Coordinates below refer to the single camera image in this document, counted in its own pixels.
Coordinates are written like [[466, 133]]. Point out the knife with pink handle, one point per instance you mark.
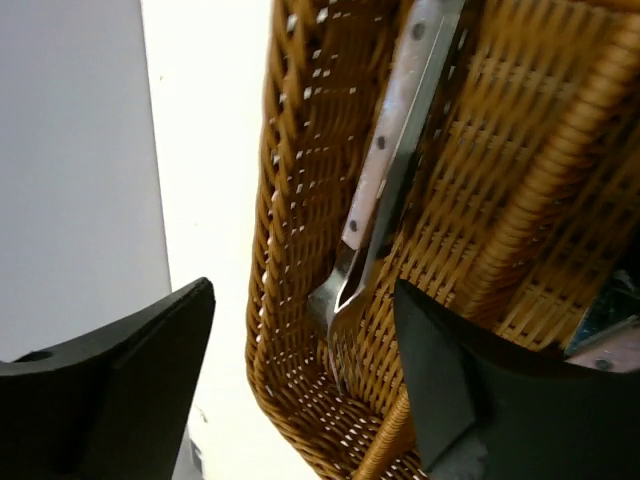
[[607, 336]]

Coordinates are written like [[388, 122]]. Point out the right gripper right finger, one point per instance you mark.
[[486, 408]]

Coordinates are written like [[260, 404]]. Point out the woven wicker cutlery tray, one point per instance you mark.
[[526, 196]]

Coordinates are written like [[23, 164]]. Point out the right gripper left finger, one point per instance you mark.
[[112, 403]]

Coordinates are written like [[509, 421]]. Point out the fork with pink handle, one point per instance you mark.
[[432, 33]]

